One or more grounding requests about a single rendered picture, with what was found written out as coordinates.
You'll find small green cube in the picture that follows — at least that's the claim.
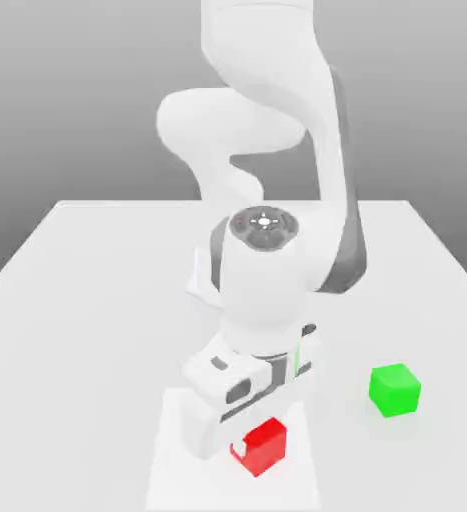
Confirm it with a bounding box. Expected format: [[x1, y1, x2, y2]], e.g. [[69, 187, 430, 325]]
[[368, 362, 423, 420]]

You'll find small red cube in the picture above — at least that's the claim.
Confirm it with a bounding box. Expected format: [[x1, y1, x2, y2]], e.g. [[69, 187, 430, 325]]
[[229, 416, 289, 479]]

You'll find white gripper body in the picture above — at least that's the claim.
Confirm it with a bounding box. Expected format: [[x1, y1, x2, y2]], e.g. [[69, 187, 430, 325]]
[[180, 336, 323, 462]]

